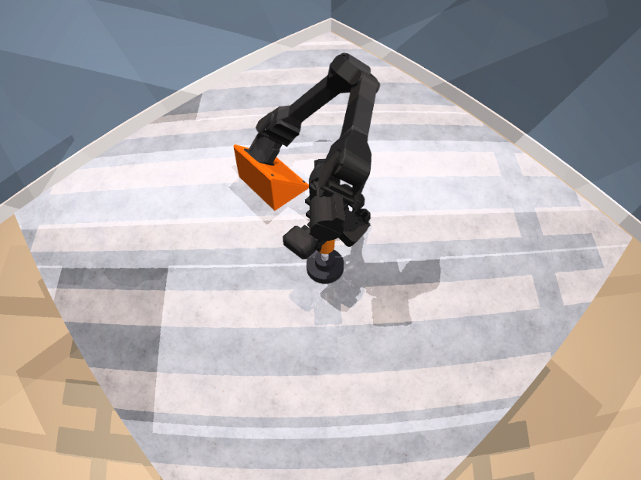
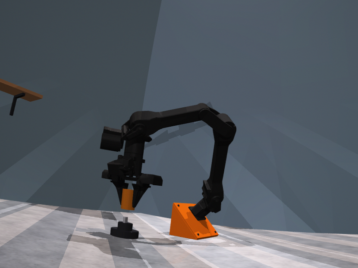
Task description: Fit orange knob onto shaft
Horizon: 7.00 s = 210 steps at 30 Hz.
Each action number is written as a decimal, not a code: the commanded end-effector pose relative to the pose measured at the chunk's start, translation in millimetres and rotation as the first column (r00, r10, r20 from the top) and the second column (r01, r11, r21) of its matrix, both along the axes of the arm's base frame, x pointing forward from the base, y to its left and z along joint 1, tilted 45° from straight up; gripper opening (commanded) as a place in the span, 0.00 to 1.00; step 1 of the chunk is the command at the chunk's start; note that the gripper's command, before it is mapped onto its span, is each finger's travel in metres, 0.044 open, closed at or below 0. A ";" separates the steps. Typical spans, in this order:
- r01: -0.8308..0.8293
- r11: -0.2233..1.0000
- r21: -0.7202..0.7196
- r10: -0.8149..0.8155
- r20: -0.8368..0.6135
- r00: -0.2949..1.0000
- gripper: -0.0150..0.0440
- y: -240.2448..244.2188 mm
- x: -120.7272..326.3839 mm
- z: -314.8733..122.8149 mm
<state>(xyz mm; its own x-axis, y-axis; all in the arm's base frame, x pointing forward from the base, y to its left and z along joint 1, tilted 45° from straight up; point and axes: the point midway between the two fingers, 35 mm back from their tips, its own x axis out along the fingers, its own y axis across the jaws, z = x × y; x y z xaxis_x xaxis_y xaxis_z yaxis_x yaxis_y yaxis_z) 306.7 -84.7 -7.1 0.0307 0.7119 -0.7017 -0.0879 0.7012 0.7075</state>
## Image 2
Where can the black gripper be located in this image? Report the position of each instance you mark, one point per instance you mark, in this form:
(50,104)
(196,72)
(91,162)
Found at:
(143,181)

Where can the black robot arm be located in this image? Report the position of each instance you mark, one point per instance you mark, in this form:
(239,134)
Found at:
(141,124)

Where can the black round pedestal with silver d-shaped shaft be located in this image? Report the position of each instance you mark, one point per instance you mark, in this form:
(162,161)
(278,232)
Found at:
(124,230)

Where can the orange knob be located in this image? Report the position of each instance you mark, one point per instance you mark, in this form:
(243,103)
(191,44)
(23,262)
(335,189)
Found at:
(127,198)

